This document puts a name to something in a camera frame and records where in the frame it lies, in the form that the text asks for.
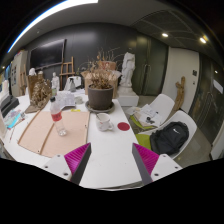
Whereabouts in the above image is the stack of papers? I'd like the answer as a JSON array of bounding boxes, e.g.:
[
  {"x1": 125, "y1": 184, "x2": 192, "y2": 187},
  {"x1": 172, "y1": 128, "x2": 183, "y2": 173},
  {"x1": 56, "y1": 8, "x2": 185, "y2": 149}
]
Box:
[{"x1": 134, "y1": 103, "x2": 163, "y2": 128}]

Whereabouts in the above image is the white plastic chair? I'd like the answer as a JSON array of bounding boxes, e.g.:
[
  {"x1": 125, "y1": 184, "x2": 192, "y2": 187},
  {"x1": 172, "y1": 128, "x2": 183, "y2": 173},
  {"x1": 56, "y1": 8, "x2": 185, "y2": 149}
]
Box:
[
  {"x1": 138, "y1": 109, "x2": 198, "y2": 160},
  {"x1": 63, "y1": 75, "x2": 83, "y2": 92},
  {"x1": 128, "y1": 93, "x2": 176, "y2": 129}
]

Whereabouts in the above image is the white plaster statue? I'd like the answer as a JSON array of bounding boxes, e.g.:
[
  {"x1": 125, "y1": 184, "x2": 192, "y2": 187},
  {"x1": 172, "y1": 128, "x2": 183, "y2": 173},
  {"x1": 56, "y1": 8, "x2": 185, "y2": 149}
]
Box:
[{"x1": 119, "y1": 51, "x2": 137, "y2": 88}]

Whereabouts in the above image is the colourful book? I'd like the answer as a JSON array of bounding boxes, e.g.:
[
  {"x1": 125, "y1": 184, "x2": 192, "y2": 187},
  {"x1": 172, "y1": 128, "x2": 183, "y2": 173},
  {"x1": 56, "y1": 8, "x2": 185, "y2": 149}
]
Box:
[{"x1": 3, "y1": 109, "x2": 26, "y2": 129}]

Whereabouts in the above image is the white cartoon-print mug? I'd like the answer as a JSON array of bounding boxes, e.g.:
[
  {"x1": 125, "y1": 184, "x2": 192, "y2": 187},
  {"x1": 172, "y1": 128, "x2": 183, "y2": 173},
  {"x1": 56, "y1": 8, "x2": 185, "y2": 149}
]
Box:
[{"x1": 95, "y1": 112, "x2": 115, "y2": 132}]

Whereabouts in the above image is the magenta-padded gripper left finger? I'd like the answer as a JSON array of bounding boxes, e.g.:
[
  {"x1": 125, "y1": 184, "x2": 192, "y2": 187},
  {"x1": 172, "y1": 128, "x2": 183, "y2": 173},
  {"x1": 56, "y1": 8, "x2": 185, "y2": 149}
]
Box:
[{"x1": 41, "y1": 142, "x2": 93, "y2": 186}]

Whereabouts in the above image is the clear red-labelled drink bottle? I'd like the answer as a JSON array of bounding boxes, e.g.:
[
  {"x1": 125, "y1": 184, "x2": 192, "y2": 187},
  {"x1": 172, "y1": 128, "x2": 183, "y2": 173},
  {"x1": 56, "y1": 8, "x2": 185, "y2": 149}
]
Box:
[{"x1": 49, "y1": 96, "x2": 68, "y2": 137}]

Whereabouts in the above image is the wooden easel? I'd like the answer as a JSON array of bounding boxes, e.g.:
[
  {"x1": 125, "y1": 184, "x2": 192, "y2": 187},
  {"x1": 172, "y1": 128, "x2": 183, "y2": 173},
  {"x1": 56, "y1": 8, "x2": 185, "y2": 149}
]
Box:
[{"x1": 59, "y1": 55, "x2": 76, "y2": 91}]

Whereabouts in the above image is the black backpack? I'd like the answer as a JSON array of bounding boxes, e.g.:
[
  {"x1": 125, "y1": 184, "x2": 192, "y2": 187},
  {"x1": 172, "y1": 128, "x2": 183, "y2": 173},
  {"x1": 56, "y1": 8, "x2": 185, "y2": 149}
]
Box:
[{"x1": 149, "y1": 121, "x2": 190, "y2": 156}]

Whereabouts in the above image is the wooden figure sculpture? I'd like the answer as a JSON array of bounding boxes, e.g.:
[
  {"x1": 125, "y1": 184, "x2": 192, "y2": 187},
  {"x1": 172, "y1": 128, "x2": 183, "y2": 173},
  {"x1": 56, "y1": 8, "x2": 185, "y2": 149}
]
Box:
[{"x1": 173, "y1": 76, "x2": 187, "y2": 112}]

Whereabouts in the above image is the brown cardboard box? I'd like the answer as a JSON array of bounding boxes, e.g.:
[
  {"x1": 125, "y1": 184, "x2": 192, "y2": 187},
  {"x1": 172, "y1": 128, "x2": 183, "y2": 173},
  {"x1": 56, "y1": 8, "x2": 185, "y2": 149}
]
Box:
[{"x1": 80, "y1": 60, "x2": 119, "y2": 99}]

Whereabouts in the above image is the green seat cushion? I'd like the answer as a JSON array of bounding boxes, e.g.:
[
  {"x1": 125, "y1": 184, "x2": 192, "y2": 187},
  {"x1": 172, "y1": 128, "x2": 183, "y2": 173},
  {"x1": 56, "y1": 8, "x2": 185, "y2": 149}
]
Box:
[{"x1": 134, "y1": 133, "x2": 153, "y2": 151}]

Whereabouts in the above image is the long ceiling light strip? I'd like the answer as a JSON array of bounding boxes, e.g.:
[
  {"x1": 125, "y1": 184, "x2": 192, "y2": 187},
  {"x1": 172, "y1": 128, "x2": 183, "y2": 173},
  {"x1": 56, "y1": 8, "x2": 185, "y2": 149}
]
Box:
[{"x1": 7, "y1": 0, "x2": 99, "y2": 54}]

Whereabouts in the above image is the white pedestal block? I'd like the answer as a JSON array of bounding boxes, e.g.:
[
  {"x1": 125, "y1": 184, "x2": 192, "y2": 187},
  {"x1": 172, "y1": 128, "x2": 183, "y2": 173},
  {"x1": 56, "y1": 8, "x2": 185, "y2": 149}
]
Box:
[{"x1": 116, "y1": 85, "x2": 140, "y2": 108}]

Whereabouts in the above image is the dark spray bottle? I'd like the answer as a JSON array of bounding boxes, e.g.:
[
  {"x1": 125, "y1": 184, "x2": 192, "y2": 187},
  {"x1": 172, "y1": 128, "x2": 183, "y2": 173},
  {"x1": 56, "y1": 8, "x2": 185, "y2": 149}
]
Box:
[{"x1": 68, "y1": 77, "x2": 77, "y2": 93}]

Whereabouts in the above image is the white cabinet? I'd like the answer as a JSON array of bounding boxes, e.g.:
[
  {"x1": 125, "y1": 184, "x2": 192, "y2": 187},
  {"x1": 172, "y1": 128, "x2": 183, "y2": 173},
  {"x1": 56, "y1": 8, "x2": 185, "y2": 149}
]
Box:
[{"x1": 10, "y1": 49, "x2": 29, "y2": 98}]

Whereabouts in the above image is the black desktop device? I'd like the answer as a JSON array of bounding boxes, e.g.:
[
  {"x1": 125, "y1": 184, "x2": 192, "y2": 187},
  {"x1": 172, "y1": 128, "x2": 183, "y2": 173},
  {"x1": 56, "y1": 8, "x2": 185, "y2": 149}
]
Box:
[{"x1": 0, "y1": 94, "x2": 20, "y2": 118}]

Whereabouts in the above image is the golden brown carved sculpture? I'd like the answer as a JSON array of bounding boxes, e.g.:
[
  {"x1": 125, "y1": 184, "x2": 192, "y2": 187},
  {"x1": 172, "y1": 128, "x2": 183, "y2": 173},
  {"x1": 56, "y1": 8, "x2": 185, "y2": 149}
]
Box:
[{"x1": 24, "y1": 79, "x2": 53, "y2": 114}]

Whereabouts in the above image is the flat round red coaster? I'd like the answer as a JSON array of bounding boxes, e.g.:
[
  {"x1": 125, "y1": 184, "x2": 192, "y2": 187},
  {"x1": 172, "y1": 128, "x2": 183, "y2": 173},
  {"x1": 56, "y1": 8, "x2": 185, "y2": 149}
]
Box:
[{"x1": 117, "y1": 121, "x2": 131, "y2": 132}]

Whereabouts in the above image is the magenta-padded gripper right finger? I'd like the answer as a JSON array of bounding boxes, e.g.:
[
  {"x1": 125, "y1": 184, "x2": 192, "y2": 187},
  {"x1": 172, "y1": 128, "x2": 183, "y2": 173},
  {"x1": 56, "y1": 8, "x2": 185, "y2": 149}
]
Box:
[{"x1": 131, "y1": 142, "x2": 184, "y2": 186}]

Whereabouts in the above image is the small grey bowl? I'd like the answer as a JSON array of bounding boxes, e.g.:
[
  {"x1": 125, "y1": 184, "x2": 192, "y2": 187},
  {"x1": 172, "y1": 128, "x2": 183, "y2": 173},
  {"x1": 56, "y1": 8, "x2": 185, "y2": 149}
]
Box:
[{"x1": 73, "y1": 95, "x2": 84, "y2": 105}]

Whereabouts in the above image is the small white figurine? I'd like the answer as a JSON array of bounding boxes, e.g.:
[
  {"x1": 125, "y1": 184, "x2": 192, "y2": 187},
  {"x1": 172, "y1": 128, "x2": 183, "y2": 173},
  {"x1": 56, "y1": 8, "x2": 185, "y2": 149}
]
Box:
[{"x1": 50, "y1": 71, "x2": 61, "y2": 92}]

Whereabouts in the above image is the light wooden drawing board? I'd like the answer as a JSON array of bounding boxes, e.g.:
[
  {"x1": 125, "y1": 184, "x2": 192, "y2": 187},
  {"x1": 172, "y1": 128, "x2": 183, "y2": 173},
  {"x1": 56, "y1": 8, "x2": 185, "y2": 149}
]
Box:
[{"x1": 17, "y1": 109, "x2": 91, "y2": 159}]

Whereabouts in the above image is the green folder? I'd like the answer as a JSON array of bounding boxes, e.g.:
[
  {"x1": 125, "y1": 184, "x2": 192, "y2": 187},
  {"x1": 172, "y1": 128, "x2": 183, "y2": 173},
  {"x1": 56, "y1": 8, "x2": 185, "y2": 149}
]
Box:
[{"x1": 129, "y1": 114, "x2": 148, "y2": 130}]

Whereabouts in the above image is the black wall screen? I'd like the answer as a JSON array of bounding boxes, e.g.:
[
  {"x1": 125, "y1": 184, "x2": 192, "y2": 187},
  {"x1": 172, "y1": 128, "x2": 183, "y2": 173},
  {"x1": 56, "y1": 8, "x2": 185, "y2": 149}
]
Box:
[{"x1": 29, "y1": 38, "x2": 67, "y2": 70}]

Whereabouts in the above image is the dried plant in grey pot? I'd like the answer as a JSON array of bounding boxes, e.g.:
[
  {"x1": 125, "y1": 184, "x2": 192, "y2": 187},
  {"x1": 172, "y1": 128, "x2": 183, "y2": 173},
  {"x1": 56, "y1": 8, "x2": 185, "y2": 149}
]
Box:
[{"x1": 84, "y1": 48, "x2": 121, "y2": 111}]

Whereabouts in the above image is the clear bag of papers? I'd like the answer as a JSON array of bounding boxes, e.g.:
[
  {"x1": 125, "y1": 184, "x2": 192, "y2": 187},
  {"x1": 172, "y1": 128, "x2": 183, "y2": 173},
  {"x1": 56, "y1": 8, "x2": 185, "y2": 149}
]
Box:
[{"x1": 54, "y1": 90, "x2": 77, "y2": 108}]

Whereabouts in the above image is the dark double door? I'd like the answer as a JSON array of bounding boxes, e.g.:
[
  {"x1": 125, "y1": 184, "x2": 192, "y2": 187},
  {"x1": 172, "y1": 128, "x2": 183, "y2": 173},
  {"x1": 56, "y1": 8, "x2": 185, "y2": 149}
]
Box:
[{"x1": 133, "y1": 34, "x2": 169, "y2": 98}]

